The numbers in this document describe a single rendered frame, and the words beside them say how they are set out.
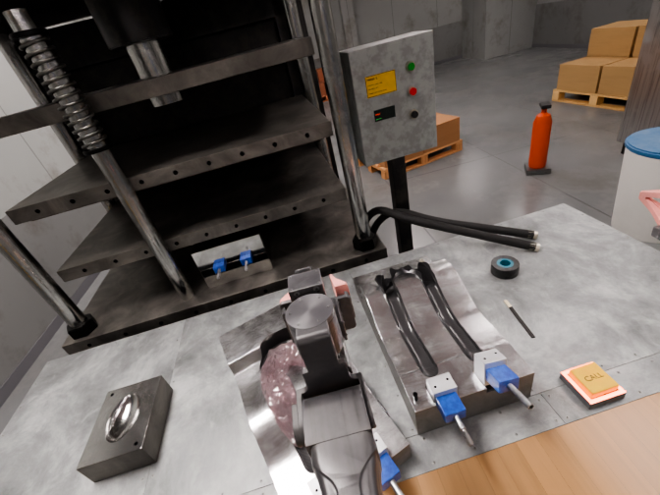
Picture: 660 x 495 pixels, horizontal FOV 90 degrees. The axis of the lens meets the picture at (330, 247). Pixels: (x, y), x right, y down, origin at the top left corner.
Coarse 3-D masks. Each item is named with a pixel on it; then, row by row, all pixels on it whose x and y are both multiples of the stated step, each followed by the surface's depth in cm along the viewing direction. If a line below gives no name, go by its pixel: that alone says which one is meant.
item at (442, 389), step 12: (432, 384) 67; (444, 384) 67; (432, 396) 67; (444, 396) 66; (456, 396) 66; (444, 408) 64; (456, 408) 64; (444, 420) 65; (456, 420) 63; (468, 444) 59
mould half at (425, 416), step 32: (416, 288) 90; (448, 288) 89; (384, 320) 86; (416, 320) 85; (480, 320) 82; (384, 352) 86; (448, 352) 76; (512, 352) 72; (416, 384) 71; (480, 384) 68; (416, 416) 67
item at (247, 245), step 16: (208, 240) 133; (224, 240) 130; (240, 240) 128; (256, 240) 129; (192, 256) 127; (208, 256) 129; (224, 256) 130; (256, 256) 133; (208, 272) 132; (224, 272) 134; (240, 272) 135; (256, 272) 137
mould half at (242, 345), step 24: (264, 312) 97; (240, 336) 92; (264, 336) 90; (240, 360) 85; (240, 384) 83; (264, 408) 74; (264, 432) 70; (384, 432) 68; (264, 456) 68; (288, 456) 68; (408, 456) 67; (288, 480) 64
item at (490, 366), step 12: (480, 360) 67; (492, 360) 67; (504, 360) 67; (480, 372) 68; (492, 372) 65; (504, 372) 65; (492, 384) 65; (504, 384) 63; (516, 384) 64; (516, 396) 61; (528, 408) 58
